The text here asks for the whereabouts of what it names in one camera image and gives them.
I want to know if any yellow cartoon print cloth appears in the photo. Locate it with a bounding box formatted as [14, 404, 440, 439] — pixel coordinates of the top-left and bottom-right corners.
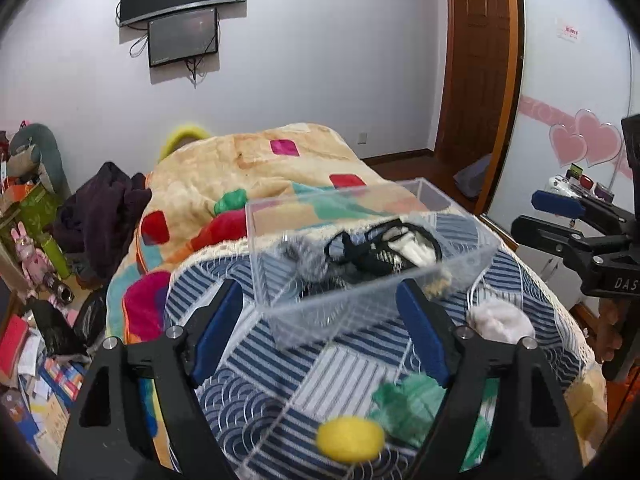
[422, 270, 452, 300]

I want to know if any yellow fuzzy ball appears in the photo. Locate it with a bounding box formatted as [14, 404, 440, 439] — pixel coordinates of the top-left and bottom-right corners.
[316, 416, 385, 464]

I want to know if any brown wooden door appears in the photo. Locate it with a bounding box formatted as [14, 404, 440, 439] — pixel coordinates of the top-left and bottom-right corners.
[435, 0, 525, 214]

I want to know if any colourful fleece blanket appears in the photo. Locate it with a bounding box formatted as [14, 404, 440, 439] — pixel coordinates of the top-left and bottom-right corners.
[106, 122, 383, 342]

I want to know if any green cardboard box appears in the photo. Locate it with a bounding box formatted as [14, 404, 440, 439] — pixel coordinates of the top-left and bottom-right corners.
[0, 182, 72, 281]

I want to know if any pink heart wall sticker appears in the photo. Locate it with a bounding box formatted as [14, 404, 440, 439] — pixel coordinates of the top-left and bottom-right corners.
[549, 108, 623, 167]

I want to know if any dark purple clothing pile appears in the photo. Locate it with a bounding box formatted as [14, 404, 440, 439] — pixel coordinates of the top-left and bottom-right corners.
[51, 162, 152, 283]

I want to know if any small black wall monitor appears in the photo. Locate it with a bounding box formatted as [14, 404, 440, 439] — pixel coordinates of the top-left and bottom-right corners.
[148, 8, 219, 68]

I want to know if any green knit glove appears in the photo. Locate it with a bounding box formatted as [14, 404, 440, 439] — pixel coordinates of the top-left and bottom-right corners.
[367, 373, 499, 471]

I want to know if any yellow plush headboard toy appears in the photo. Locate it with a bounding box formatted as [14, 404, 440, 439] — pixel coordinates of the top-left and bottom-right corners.
[157, 124, 210, 162]

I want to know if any grey green plush dinosaur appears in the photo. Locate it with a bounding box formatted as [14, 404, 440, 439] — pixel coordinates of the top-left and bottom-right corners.
[6, 122, 70, 197]

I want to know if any white fleece cloth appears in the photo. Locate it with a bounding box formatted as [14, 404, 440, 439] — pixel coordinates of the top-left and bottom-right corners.
[466, 299, 536, 344]

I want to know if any pink rabbit toy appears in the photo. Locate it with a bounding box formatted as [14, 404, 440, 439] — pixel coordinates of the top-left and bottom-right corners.
[11, 221, 54, 297]

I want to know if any black chain strap pouch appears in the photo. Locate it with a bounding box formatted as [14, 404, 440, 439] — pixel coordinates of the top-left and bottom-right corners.
[324, 218, 444, 278]

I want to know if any clear plastic storage box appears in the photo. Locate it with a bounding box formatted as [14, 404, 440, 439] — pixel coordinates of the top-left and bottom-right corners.
[245, 179, 499, 349]

